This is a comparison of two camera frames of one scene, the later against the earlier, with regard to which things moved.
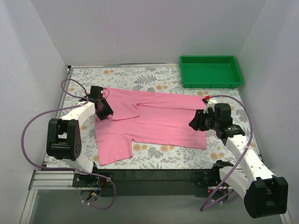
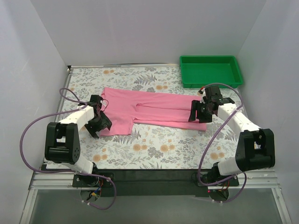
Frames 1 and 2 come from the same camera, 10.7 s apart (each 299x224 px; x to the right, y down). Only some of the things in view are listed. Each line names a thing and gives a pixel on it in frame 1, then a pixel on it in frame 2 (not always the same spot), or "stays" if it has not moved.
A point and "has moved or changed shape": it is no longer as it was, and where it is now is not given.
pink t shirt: x=145 y=117 has moved or changed shape
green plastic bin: x=210 y=72 stays
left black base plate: x=83 y=180 stays
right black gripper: x=201 y=120 -> x=201 y=111
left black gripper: x=105 y=110 -> x=98 y=124
